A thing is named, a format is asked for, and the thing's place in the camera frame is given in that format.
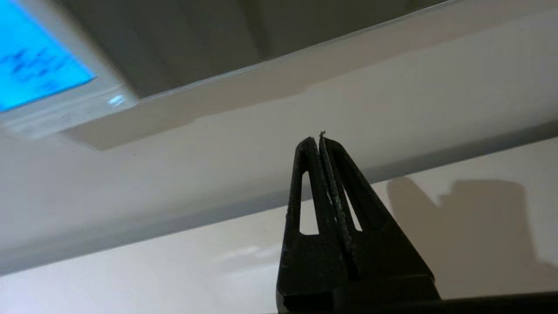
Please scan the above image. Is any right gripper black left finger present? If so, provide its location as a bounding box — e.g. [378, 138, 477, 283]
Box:
[277, 137, 358, 313]

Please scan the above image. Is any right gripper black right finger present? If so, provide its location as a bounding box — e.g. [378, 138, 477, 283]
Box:
[320, 131, 441, 308]

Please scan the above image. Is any white wall thermostat panel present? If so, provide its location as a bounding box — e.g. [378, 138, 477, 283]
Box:
[0, 0, 140, 140]

